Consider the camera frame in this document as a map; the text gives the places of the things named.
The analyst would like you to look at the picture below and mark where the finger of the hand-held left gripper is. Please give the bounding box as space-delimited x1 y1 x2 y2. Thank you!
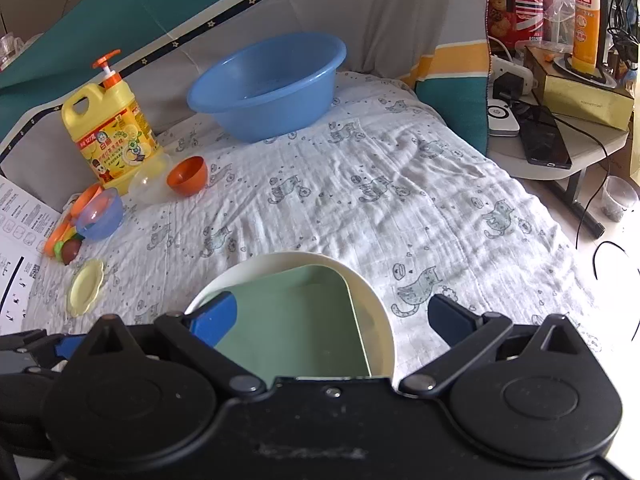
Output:
31 333 92 362

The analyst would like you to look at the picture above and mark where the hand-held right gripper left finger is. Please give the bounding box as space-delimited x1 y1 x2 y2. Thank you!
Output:
87 291 268 396

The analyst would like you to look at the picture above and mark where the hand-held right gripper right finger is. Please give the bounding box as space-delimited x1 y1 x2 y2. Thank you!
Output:
398 294 598 396

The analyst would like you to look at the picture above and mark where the yellow flower-shaped plate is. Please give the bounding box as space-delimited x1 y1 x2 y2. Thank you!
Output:
67 259 106 318

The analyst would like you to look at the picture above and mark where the green bowl with food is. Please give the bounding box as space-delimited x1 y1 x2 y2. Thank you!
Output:
197 265 373 386

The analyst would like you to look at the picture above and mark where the printed instruction sheet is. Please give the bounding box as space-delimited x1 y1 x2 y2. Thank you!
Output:
0 175 62 336

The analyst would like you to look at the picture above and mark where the small blue bowl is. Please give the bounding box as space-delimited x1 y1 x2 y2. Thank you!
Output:
75 187 124 241

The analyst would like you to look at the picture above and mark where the clear plastic bowl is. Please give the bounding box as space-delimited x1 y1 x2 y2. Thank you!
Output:
128 157 171 205

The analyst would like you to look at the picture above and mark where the light orange cup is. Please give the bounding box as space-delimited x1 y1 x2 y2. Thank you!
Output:
70 183 105 221

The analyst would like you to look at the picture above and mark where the cat-print white blanket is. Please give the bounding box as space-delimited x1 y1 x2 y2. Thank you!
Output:
30 70 601 391

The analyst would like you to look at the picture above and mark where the black smartphone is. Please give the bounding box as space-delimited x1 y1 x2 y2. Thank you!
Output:
517 102 573 170

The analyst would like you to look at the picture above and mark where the white round-button device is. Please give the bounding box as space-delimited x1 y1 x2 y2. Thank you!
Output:
487 100 521 137

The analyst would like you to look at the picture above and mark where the clear plastic cup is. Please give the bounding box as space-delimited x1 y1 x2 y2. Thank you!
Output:
600 176 640 223

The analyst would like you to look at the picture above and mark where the blue plastic basin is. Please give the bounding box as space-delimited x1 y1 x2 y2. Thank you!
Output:
186 32 347 143

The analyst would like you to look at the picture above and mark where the yellow detergent jug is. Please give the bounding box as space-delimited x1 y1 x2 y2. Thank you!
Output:
61 50 173 191

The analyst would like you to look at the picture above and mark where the white side table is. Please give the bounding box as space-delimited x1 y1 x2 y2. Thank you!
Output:
487 107 631 238

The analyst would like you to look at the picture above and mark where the black charger plug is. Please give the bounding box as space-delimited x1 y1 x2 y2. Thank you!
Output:
492 72 523 102

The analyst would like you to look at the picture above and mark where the gold cardboard box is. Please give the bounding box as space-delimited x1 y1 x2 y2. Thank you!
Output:
524 45 636 132

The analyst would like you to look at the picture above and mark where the white saucer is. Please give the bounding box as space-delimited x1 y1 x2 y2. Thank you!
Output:
552 52 618 88

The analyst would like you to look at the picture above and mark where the red cookie tin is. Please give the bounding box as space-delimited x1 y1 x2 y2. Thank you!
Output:
484 0 518 48

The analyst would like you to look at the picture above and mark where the teal grey striped quilt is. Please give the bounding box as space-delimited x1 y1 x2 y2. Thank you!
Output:
0 0 493 181

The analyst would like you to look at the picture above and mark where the red blue flag tin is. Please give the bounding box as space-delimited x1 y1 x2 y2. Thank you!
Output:
515 0 545 43

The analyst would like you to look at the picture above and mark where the orange detergent bottle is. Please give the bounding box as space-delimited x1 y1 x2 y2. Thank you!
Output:
571 0 608 77

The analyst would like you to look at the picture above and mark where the orange bowl with handle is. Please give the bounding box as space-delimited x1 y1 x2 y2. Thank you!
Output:
44 214 76 258

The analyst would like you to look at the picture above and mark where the black cable bundle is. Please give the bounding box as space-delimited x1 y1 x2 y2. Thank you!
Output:
607 0 640 81

